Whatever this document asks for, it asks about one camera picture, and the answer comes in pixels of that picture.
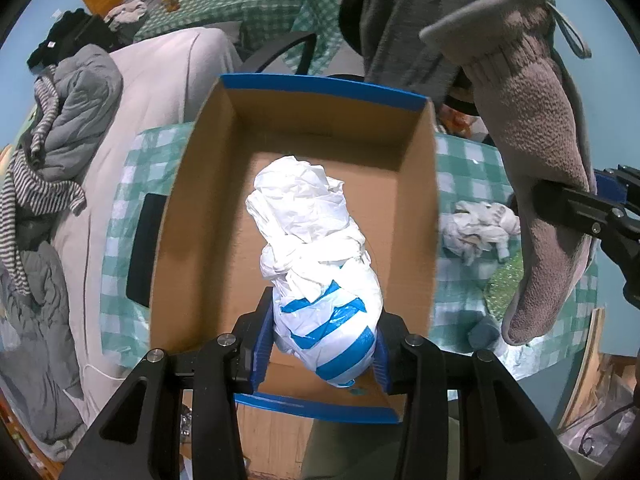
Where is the amber glass jar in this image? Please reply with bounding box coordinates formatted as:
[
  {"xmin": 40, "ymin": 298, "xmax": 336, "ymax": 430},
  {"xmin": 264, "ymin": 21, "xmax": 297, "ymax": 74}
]
[{"xmin": 162, "ymin": 0, "xmax": 180, "ymax": 12}]

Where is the green glitter cloth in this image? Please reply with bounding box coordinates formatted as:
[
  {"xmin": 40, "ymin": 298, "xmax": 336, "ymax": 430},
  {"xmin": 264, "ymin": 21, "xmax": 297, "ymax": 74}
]
[{"xmin": 484, "ymin": 252, "xmax": 524, "ymax": 322}]

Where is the white printed plastic bag bundle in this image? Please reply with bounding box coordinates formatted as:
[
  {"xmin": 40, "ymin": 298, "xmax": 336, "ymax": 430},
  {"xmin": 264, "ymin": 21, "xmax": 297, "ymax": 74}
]
[{"xmin": 439, "ymin": 200, "xmax": 521, "ymax": 266}]

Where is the black garment on sofa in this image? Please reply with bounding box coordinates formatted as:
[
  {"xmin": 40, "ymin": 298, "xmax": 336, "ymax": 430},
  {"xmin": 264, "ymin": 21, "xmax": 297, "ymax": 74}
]
[{"xmin": 27, "ymin": 9, "xmax": 122, "ymax": 70}]

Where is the black office chair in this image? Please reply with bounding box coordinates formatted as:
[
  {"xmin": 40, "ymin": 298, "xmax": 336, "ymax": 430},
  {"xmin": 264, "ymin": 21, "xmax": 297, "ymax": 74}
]
[{"xmin": 238, "ymin": 0, "xmax": 482, "ymax": 116}]

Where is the beige sofa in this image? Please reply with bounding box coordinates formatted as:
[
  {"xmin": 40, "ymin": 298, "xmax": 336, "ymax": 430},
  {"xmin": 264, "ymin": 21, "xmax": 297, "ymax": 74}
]
[{"xmin": 52, "ymin": 27, "xmax": 241, "ymax": 424}]

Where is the white blue striped plastic bag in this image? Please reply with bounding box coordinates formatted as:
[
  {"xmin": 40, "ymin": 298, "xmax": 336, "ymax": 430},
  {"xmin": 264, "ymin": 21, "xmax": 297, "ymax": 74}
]
[{"xmin": 245, "ymin": 156, "xmax": 383, "ymax": 388}]

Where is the far green checkered table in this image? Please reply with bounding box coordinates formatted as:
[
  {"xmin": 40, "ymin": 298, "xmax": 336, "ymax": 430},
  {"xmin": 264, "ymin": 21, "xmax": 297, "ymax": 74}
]
[{"xmin": 134, "ymin": 0, "xmax": 343, "ymax": 75}]

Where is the grey quilted jacket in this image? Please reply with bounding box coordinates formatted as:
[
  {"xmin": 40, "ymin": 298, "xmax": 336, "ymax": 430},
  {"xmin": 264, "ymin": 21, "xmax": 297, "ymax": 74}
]
[{"xmin": 26, "ymin": 44, "xmax": 124, "ymax": 182}]

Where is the striped grey white garment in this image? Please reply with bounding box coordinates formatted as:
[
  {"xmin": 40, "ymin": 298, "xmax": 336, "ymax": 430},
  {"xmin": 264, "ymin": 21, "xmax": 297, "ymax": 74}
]
[{"xmin": 1, "ymin": 67, "xmax": 86, "ymax": 296}]

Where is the green checkered tablecloth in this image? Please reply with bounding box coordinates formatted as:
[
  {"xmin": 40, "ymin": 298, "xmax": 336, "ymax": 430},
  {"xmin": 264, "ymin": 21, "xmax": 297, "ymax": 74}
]
[{"xmin": 100, "ymin": 122, "xmax": 598, "ymax": 379}]

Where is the grey sock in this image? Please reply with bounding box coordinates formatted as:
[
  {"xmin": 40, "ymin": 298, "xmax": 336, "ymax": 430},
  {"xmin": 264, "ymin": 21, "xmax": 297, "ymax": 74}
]
[{"xmin": 468, "ymin": 315, "xmax": 504, "ymax": 356}]

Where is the blue rimmed cardboard box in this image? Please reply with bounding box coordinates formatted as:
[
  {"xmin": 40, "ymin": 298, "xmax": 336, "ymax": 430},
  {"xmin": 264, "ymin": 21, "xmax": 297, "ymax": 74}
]
[{"xmin": 150, "ymin": 74, "xmax": 439, "ymax": 424}]

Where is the dark grey sweater on chair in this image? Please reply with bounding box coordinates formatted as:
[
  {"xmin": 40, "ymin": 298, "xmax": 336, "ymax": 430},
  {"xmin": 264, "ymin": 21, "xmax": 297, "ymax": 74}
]
[{"xmin": 359, "ymin": 0, "xmax": 501, "ymax": 111}]

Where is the brown fleece sock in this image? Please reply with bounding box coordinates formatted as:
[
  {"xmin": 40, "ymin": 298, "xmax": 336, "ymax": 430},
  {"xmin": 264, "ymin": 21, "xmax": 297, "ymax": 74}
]
[{"xmin": 420, "ymin": 0, "xmax": 597, "ymax": 346}]

